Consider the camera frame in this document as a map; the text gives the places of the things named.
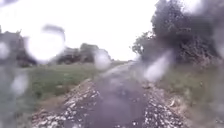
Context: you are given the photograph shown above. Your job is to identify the green grass field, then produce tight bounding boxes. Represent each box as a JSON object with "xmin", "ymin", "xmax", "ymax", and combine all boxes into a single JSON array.
[{"xmin": 0, "ymin": 60, "xmax": 129, "ymax": 128}]

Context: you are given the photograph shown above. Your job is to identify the distant line of trees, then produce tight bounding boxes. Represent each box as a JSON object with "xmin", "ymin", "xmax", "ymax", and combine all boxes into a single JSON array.
[{"xmin": 0, "ymin": 30, "xmax": 113, "ymax": 68}]

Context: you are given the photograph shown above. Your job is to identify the large dark tree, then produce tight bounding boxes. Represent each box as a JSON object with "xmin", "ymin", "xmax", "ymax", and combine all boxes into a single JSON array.
[{"xmin": 131, "ymin": 0, "xmax": 224, "ymax": 68}]

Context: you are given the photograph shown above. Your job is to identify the grass verge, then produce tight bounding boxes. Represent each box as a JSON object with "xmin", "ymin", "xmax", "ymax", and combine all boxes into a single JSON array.
[{"xmin": 156, "ymin": 64, "xmax": 224, "ymax": 128}]

